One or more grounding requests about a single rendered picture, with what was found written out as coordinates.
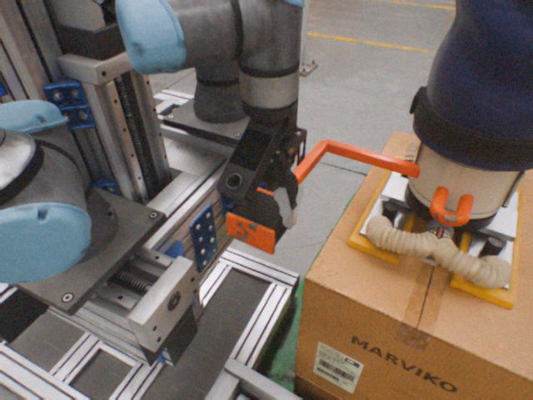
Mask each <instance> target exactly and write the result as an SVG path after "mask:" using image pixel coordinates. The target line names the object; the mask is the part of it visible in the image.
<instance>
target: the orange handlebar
mask: <svg viewBox="0 0 533 400"><path fill-rule="evenodd" d="M326 152H329V153H335V154H337V155H340V156H343V157H344V158H349V159H352V160H355V161H358V162H361V163H366V164H370V165H372V166H375V167H379V168H384V169H387V170H390V171H393V172H396V173H401V174H404V175H407V176H410V177H413V178H418V177H419V176H420V173H421V170H420V169H419V167H418V165H417V164H416V163H415V164H412V162H407V160H404V159H401V158H397V157H392V156H389V155H385V154H383V153H378V152H373V151H371V150H367V149H365V148H360V147H355V146H352V145H349V144H346V143H342V142H337V141H334V140H331V139H327V140H326V141H323V140H321V141H319V143H318V144H317V145H316V146H315V147H314V148H313V149H312V150H311V151H310V152H309V153H308V156H307V157H305V159H304V160H303V161H302V162H301V164H300V165H299V166H297V167H296V169H295V170H294V171H293V172H294V173H295V174H296V178H297V181H298V185H300V184H301V183H302V182H303V180H304V179H305V178H306V176H308V174H309V173H310V172H311V170H312V169H313V168H314V167H315V166H316V165H317V164H318V162H319V161H320V160H321V159H322V157H323V156H324V154H325V153H326ZM448 196H449V191H448V189H447V188H446V187H438V188H437V189H436V191H435V194H434V197H433V198H432V202H431V207H429V213H431V215H432V217H433V218H434V219H435V220H436V221H437V222H439V223H441V224H443V225H446V226H451V227H459V226H462V225H464V224H466V223H467V222H468V221H469V219H470V214H471V208H473V204H474V201H475V197H474V196H473V195H470V194H464V195H462V196H461V198H460V201H459V202H458V205H457V208H456V213H453V212H448V211H446V210H445V206H446V202H447V198H448Z"/></svg>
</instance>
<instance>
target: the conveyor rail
mask: <svg viewBox="0 0 533 400"><path fill-rule="evenodd" d="M240 394H241V390H240V383H239V379H238V378H236V377H234V376H232V375H231V374H230V373H228V372H227V371H226V370H222V372H221V374H220V375H219V377H218V378H217V380H216V381H215V382H214V384H213V385H212V389H211V390H210V392H209V393H208V394H207V395H206V396H205V397H204V399H203V400H236V399H237V397H238V396H239V395H240Z"/></svg>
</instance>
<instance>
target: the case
mask: <svg viewBox="0 0 533 400"><path fill-rule="evenodd" d="M417 138H418V137H417V136H416V135H413V134H409V133H405V132H399V131H394V132H393V134H392V135H391V137H390V138H389V141H388V142H387V144H386V145H385V147H384V149H383V150H382V152H381V153H383V154H385V155H389V156H392V157H395V155H399V156H402V157H404V155H405V154H406V150H407V148H408V146H409V144H410V143H411V141H412V140H414V139H417ZM386 171H387V169H384V168H380V167H375V166H372V168H371V170H370V172H369V173H368V174H367V176H366V178H364V181H363V182H362V184H361V186H360V187H359V189H358V190H357V192H356V194H355V196H354V197H353V199H352V200H351V203H350V205H349V206H348V207H347V208H346V210H345V212H344V213H343V214H342V216H341V218H340V220H339V221H338V223H337V225H336V227H335V228H334V230H333V232H332V233H331V236H330V237H329V238H328V240H326V242H325V243H324V245H323V248H322V249H321V251H320V252H319V254H318V256H317V257H316V260H315V261H314V263H313V264H312V265H311V267H310V270H309V272H308V273H307V275H306V276H305V284H304V293H303V300H301V304H302V308H301V316H300V322H299V331H298V339H297V347H296V362H295V370H294V371H295V373H298V374H300V375H301V376H303V377H304V378H306V379H308V380H310V381H312V382H314V383H316V384H318V386H320V387H322V388H324V389H326V390H327V391H329V392H330V393H334V394H336V395H337V396H338V397H340V398H341V399H343V400H533V169H531V170H528V171H526V176H525V177H523V178H522V180H521V183H520V185H519V187H518V188H517V189H520V190H523V191H524V192H526V195H524V206H523V215H522V226H521V245H520V256H519V265H518V276H517V286H516V305H515V306H514V307H513V308H512V309H511V310H510V309H507V308H503V307H500V306H497V305H495V304H493V303H490V302H488V301H486V300H484V299H482V298H478V297H475V296H473V295H470V294H468V293H465V292H462V291H459V290H457V288H454V287H451V286H450V285H449V281H450V278H451V271H448V269H447V268H446V267H442V265H440V264H439V263H438V264H437V266H436V267H435V266H432V265H430V264H428V263H425V262H421V261H420V260H419V259H420V256H419V257H415V256H414V255H411V256H408V254H405V255H403V253H402V255H401V258H400V261H399V263H398V264H397V265H394V264H391V263H389V262H387V261H386V260H383V259H381V258H378V257H374V256H372V255H370V254H368V253H365V252H361V251H358V250H356V249H354V248H352V247H349V246H348V239H349V237H350V236H351V234H352V232H353V230H354V228H355V227H356V225H357V222H358V220H359V219H360V217H361V215H362V213H363V212H364V210H365V208H366V207H367V205H368V204H369V202H370V200H371V197H372V196H373V194H374V192H375V190H376V189H377V187H378V185H379V183H380V181H381V179H382V178H383V177H384V175H385V173H386Z"/></svg>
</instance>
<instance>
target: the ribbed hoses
mask: <svg viewBox="0 0 533 400"><path fill-rule="evenodd" d="M419 143H420V139H419V138H417V139H414V140H412V141H411V143H410V144H409V146H408V148H407V150H406V154H405V155H404V156H405V158H404V160H407V162H410V163H412V160H413V158H414V157H415V155H416V148H417V146H418V145H419ZM366 235H367V237H368V238H369V239H370V241H371V244H373V245H376V246H377V247H378V248H379V247H381V248H383V249H387V250H388V251H390V250H392V251H393V252H398V253H403V255H405V254H408V256H411V255H414V256H415V257H419V256H421V257H422V258H425V257H426V256H432V258H434V259H435V261H436V263H439V264H440V265H442V267H444V268H447V269H448V271H452V272H453V274H454V275H456V274H458V275H459V277H460V278H464V279H465V280H470V282H472V283H475V284H476V285H481V288H488V289H491V290H495V289H498V288H502V287H504V286H505V285H506V284H508V282H509V281H510V279H511V273H512V270H511V265H510V263H509V262H507V261H506V260H505V259H504V258H502V257H498V256H486V257H481V258H480V259H479V258H478V257H473V256H472V255H470V256H468V253H467V252H463V250H459V248H458V247H456V246H455V245H454V243H453V242H452V241H451V239H447V238H444V239H439V240H438V239H437V236H436V235H435V234H434V233H432V232H428V231H427V232H424V233H420V234H419V233H417V235H416V234H415V233H412V234H410V232H405V231H403V232H402V231H401V230H395V228H393V227H392V225H391V221H390V220H389V219H388V218H387V217H385V216H382V215H375V216H374V217H371V219H370V220H369V221H368V224H367V226H366ZM445 236H447V237H448V238H450V236H448V235H445Z"/></svg>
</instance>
